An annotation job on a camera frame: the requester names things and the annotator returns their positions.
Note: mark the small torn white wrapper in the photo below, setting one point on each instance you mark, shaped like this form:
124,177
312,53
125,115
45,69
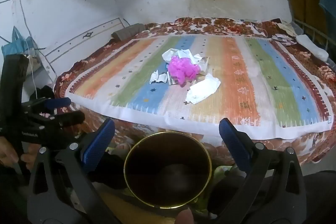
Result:
158,78

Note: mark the black cloth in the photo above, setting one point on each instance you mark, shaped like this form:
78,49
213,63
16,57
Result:
46,92

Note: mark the white rolled pillow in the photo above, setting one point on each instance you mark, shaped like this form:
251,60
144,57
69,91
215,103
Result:
312,45

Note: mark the white paper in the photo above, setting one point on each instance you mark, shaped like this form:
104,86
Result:
172,53

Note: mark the blue bag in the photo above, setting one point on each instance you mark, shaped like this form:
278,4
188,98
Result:
15,47

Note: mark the pink plastic mesh ball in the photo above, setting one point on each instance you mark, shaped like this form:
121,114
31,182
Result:
182,70

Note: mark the pile of paper packets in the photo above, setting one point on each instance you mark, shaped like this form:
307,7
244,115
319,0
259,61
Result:
284,39

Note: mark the beige plastic wrapper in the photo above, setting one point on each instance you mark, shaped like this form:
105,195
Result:
202,62

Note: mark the dark bucket with gold rim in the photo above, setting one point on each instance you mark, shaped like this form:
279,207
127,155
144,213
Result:
168,174

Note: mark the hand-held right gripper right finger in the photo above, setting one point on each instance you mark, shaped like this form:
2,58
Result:
231,140

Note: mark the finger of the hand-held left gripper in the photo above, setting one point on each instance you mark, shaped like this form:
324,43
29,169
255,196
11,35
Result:
57,102
71,117

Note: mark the brown floral blanket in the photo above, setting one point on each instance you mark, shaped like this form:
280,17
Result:
309,56

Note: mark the white tissue packet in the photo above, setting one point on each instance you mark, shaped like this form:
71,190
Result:
203,88

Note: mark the person's left hand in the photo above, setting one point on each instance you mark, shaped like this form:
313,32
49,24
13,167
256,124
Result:
8,154

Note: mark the grey folded cloth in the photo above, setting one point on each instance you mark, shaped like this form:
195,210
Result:
127,31

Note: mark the striped woven mat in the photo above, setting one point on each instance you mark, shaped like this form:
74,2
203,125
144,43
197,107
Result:
236,87

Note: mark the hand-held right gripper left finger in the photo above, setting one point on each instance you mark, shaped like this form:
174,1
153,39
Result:
101,140

